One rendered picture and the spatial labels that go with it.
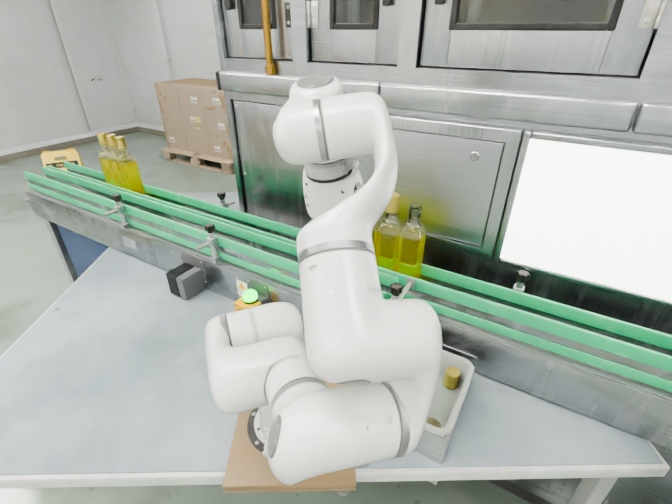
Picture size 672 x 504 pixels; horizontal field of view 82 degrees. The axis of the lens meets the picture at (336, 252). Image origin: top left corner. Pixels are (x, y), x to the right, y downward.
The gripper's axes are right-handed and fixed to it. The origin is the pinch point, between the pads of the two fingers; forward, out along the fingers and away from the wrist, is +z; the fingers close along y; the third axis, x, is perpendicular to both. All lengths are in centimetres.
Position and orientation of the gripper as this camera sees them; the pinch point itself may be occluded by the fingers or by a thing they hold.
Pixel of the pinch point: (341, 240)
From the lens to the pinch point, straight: 70.5
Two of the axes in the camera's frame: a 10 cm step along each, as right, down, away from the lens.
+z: 1.3, 7.2, 6.8
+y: -8.6, -2.6, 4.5
